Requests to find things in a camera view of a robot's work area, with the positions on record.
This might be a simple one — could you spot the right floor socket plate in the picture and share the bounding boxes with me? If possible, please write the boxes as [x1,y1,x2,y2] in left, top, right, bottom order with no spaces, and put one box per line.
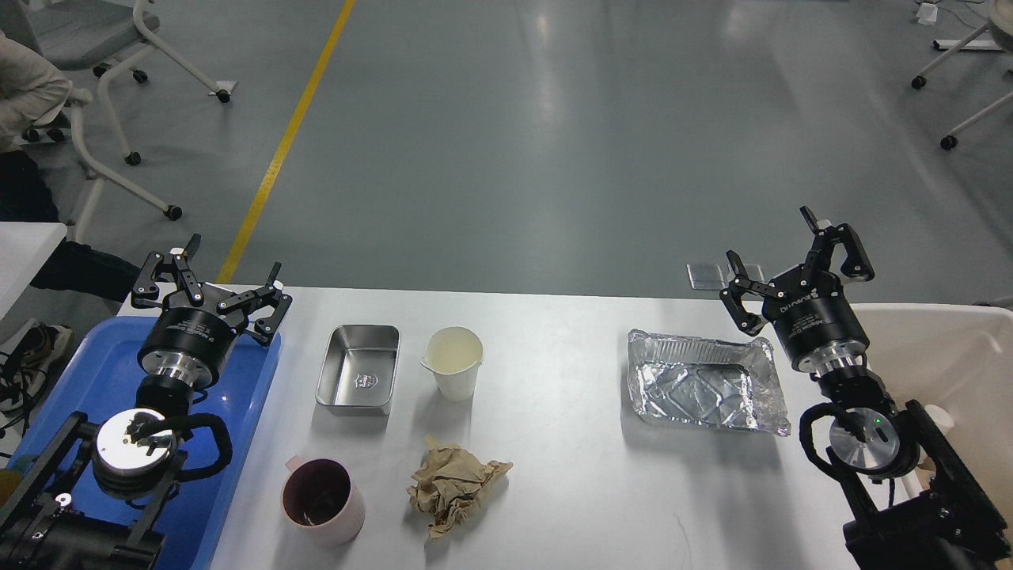
[727,263,768,284]

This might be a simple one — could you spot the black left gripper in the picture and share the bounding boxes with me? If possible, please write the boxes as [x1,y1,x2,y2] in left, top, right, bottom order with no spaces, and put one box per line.
[131,234,293,390]

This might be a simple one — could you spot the floor socket plate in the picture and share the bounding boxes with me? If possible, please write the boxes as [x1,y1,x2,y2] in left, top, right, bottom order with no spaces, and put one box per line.
[727,263,768,284]
[686,263,727,291]

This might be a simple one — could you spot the aluminium foil tray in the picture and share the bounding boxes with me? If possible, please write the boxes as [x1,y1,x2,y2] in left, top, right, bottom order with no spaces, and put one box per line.
[625,329,792,437]

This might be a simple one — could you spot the white chair legs right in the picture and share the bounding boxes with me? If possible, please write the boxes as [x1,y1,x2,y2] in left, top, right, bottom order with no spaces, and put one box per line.
[910,0,1013,151]

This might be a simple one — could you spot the seated person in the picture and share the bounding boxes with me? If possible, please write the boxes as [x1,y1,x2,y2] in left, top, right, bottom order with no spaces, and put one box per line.
[1,36,140,302]

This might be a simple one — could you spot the pink ceramic mug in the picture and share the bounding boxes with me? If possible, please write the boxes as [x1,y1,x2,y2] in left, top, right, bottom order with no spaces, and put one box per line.
[281,457,366,545]

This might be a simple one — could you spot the white plastic bin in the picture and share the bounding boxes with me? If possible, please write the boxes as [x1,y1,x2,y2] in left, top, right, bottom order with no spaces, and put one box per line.
[856,303,1012,522]

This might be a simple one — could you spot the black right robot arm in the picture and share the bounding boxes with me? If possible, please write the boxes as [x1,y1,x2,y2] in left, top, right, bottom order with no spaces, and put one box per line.
[720,206,1011,569]

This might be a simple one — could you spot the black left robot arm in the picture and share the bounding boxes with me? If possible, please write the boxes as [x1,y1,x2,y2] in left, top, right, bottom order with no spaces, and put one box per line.
[2,235,293,569]

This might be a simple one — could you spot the small white side table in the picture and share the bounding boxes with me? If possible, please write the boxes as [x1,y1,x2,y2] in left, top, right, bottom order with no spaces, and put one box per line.
[1,222,66,317]

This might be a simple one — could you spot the stainless steel rectangular container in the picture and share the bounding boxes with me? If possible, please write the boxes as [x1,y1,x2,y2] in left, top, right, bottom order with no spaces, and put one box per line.
[315,324,400,416]

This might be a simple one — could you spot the left floor socket plate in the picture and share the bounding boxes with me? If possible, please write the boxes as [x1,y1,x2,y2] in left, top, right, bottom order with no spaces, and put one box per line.
[686,263,727,291]

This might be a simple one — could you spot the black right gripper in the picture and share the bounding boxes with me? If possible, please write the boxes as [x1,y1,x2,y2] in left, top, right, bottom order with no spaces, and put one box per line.
[719,206,876,374]

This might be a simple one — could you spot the white paper cup in bin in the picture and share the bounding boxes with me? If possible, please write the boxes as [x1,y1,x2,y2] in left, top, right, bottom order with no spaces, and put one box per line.
[924,404,955,435]

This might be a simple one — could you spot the crumpled brown paper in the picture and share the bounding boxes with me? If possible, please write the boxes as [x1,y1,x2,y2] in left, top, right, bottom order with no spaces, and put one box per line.
[406,435,514,541]

